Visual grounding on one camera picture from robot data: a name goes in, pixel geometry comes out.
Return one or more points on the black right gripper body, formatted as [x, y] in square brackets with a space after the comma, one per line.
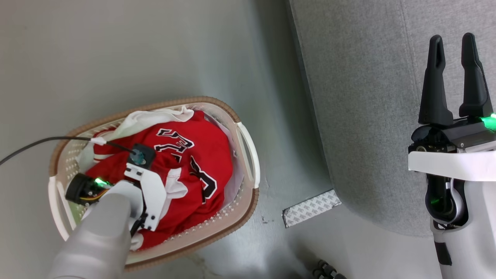
[453, 133]

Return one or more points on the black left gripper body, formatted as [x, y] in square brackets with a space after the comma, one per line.
[79, 190]

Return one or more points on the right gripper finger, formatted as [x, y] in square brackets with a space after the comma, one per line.
[474, 89]
[434, 93]

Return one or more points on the red basketball jersey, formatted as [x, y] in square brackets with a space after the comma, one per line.
[211, 135]

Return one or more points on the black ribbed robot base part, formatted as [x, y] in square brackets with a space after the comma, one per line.
[325, 270]

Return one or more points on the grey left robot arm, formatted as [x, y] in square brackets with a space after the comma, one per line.
[97, 240]

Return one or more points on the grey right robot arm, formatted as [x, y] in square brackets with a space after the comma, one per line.
[476, 232]

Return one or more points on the white plastic laundry basket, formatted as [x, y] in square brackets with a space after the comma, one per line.
[217, 231]

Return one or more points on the grey fabric sofa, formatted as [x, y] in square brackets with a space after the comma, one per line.
[368, 97]

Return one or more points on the white garment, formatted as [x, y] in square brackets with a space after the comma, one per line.
[143, 118]

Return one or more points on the printed white tape strip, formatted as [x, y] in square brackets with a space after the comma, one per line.
[310, 209]

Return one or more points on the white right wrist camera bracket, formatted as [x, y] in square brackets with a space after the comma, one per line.
[457, 164]

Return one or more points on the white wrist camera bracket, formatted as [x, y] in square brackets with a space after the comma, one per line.
[457, 164]
[153, 190]

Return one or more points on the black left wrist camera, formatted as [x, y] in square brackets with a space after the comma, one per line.
[141, 155]

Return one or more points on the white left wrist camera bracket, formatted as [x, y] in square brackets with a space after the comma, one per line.
[153, 190]

